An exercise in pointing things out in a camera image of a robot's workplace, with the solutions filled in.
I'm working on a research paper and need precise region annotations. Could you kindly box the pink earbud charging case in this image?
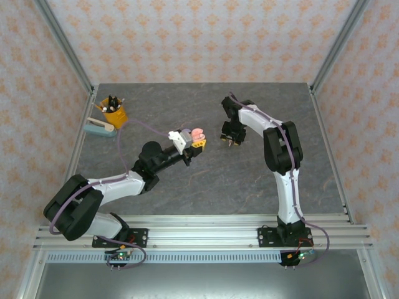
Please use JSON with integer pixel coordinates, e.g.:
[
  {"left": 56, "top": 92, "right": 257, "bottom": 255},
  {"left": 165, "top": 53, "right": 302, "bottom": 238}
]
[{"left": 190, "top": 128, "right": 207, "bottom": 143}]

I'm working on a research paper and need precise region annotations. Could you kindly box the yellow pen cup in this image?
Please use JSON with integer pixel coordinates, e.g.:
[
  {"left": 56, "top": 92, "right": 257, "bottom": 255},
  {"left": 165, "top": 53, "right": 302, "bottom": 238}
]
[{"left": 99, "top": 97, "right": 129, "bottom": 130}]

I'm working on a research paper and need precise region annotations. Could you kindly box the teal and beige stapler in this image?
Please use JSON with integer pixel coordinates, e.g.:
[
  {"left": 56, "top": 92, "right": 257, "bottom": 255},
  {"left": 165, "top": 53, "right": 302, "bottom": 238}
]
[{"left": 83, "top": 116, "right": 118, "bottom": 138}]

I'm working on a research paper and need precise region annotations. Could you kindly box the aluminium mounting beam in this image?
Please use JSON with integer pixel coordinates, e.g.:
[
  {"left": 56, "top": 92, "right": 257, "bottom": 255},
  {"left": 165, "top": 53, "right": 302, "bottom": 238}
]
[{"left": 32, "top": 226, "right": 374, "bottom": 250}]

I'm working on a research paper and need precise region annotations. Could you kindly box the grey metal sheet panel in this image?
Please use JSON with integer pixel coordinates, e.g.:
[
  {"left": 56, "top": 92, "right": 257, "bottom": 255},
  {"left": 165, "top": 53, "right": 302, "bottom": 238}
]
[{"left": 17, "top": 263, "right": 386, "bottom": 299}]

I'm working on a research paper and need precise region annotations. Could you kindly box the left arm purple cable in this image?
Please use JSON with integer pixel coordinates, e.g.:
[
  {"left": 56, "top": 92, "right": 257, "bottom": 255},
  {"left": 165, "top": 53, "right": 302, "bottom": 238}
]
[{"left": 49, "top": 120, "right": 172, "bottom": 271}]

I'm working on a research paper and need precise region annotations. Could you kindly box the aluminium table edge rail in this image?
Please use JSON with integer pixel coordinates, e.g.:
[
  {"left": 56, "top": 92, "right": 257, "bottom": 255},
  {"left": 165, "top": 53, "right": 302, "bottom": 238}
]
[{"left": 55, "top": 214, "right": 355, "bottom": 226}]

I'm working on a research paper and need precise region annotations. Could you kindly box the left aluminium side rail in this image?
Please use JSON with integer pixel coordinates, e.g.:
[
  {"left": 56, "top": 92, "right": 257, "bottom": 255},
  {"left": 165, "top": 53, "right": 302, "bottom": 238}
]
[{"left": 49, "top": 87, "right": 98, "bottom": 225}]

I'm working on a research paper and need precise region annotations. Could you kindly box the aluminium side rail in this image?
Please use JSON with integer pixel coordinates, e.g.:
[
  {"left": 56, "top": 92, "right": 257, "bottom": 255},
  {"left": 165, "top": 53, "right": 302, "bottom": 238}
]
[
  {"left": 49, "top": 87, "right": 98, "bottom": 225},
  {"left": 309, "top": 85, "right": 356, "bottom": 225}
]

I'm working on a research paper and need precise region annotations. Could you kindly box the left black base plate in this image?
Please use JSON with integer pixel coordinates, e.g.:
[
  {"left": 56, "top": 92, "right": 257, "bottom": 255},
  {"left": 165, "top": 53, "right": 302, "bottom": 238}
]
[{"left": 92, "top": 228, "right": 149, "bottom": 249}]

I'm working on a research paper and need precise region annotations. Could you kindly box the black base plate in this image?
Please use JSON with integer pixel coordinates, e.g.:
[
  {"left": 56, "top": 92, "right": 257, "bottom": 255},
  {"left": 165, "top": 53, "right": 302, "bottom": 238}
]
[
  {"left": 92, "top": 228, "right": 149, "bottom": 249},
  {"left": 257, "top": 227, "right": 312, "bottom": 249}
]

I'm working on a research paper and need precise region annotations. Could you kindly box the right aluminium side rail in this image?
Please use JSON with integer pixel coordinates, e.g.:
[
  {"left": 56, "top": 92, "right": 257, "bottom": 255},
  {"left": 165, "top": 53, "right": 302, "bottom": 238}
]
[{"left": 309, "top": 85, "right": 356, "bottom": 225}]

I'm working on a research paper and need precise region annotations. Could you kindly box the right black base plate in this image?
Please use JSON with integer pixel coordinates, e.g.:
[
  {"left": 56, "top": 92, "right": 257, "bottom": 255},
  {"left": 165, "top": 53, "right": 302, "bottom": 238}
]
[{"left": 257, "top": 227, "right": 312, "bottom": 249}]

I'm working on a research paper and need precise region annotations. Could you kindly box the grey slotted cable duct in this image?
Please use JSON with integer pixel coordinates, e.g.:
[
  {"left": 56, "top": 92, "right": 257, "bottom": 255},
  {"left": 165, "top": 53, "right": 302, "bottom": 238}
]
[{"left": 46, "top": 252, "right": 283, "bottom": 264}]

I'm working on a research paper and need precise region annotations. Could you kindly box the right aluminium frame post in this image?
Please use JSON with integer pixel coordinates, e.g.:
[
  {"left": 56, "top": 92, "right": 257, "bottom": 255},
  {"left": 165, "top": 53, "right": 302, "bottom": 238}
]
[{"left": 310, "top": 0, "right": 372, "bottom": 94}]

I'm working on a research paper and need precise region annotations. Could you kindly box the aluminium frame post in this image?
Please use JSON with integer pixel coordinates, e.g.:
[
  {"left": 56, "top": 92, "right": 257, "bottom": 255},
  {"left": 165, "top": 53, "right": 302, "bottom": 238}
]
[
  {"left": 32, "top": 0, "right": 95, "bottom": 94},
  {"left": 310, "top": 0, "right": 372, "bottom": 94}
]

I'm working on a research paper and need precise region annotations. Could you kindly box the left aluminium frame post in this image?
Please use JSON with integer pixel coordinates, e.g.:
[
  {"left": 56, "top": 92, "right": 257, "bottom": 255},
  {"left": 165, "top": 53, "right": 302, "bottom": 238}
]
[{"left": 32, "top": 0, "right": 95, "bottom": 94}]

